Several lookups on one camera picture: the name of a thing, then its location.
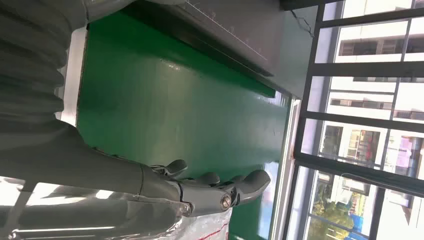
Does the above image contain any green conveyor belt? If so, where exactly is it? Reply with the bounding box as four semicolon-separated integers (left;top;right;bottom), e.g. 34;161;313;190
76;9;292;240

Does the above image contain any black inbound scanner machine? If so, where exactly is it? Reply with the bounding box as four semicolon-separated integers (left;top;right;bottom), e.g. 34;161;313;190
120;0;345;78

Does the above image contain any black framed window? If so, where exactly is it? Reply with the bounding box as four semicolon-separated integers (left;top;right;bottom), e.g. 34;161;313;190
283;0;424;240

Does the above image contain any silver conveyor frame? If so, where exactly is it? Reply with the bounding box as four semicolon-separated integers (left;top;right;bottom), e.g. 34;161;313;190
54;26;302;240

